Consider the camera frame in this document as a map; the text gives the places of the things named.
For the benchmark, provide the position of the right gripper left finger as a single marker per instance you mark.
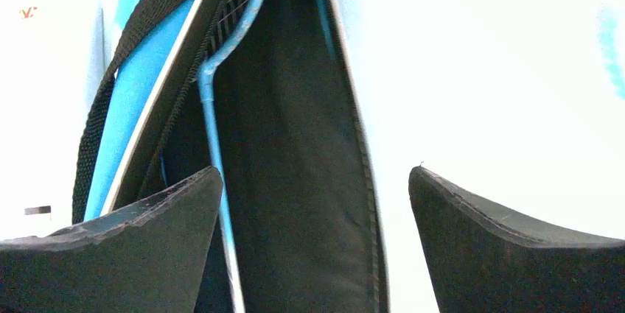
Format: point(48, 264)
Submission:
point(148, 256)

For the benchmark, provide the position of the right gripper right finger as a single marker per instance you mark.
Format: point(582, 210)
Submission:
point(485, 257)

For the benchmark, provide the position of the blue racket cover bag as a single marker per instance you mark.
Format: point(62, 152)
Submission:
point(306, 223)

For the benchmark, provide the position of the white shuttlecock tube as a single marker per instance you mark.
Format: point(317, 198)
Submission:
point(53, 44)

